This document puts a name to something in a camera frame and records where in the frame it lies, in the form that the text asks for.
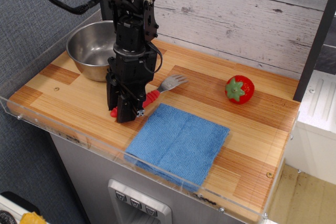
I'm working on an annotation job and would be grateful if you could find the grey toy fridge cabinet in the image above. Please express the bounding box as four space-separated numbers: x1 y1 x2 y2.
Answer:
51 134 240 223

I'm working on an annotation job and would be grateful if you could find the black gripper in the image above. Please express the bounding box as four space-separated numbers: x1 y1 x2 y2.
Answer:
106 48 158 123

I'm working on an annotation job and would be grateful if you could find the blue folded cloth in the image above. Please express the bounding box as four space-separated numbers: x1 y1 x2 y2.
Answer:
124 103 230 192

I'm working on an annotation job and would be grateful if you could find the stainless steel bowl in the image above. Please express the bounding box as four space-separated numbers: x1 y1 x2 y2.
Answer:
66 20 116 82

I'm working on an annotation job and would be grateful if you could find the left black frame post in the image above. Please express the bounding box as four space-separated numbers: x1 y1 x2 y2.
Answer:
100 0 113 20

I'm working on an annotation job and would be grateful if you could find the yellow tape piece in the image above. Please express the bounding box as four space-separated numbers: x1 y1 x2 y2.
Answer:
19 212 47 224

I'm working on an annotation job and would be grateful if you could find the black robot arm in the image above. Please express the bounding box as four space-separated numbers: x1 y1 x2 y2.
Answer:
102 0 162 123

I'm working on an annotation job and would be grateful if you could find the silver dispenser button panel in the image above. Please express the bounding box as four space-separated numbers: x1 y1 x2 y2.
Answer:
108 179 173 223

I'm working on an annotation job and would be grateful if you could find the red toy strawberry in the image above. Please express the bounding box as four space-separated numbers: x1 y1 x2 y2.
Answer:
225 75 255 104

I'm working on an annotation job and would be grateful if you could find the right black frame post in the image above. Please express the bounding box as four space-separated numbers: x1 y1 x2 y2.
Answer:
293 0 335 102

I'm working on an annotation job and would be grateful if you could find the black braided cable bundle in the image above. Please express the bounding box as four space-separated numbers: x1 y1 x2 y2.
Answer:
0 210 18 224

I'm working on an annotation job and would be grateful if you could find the white toy sink unit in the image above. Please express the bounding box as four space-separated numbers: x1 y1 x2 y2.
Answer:
285 70 335 184

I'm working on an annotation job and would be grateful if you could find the black frame post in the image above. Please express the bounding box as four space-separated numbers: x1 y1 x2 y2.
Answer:
293 0 335 102
100 0 113 20

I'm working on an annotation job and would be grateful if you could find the red handled metal fork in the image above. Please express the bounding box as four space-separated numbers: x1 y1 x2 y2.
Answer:
110 74 188 118

